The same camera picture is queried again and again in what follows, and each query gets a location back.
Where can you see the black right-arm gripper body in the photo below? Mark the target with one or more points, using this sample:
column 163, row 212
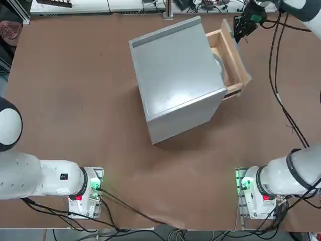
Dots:
column 253, row 16

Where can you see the gray drawer with wooden inside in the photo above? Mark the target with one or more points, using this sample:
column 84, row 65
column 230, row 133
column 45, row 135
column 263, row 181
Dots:
column 234, row 57

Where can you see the pale gray plate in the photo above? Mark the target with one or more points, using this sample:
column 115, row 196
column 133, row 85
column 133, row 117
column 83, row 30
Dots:
column 220, row 67

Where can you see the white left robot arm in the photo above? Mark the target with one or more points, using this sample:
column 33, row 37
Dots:
column 50, row 178

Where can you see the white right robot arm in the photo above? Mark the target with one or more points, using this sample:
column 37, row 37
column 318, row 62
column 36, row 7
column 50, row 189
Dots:
column 281, row 175

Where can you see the red and black connector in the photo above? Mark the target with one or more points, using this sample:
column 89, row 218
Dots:
column 206, row 3

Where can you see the gray steel cabinet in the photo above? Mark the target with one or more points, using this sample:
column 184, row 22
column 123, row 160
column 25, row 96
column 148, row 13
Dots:
column 175, row 75

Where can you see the black slotted rack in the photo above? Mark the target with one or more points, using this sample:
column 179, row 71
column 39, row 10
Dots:
column 55, row 3

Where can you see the pink perforated basket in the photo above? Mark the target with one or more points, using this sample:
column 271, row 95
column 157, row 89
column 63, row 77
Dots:
column 10, row 31

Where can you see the aluminium post with bracket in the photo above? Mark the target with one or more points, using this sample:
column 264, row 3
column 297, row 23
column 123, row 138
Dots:
column 168, row 10

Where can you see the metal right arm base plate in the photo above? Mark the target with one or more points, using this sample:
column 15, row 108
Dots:
column 238, row 200

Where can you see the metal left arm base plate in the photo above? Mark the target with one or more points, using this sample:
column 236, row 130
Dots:
column 99, row 172

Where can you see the aluminium frame profile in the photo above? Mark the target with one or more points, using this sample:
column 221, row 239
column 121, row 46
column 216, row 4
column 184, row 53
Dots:
column 22, row 12

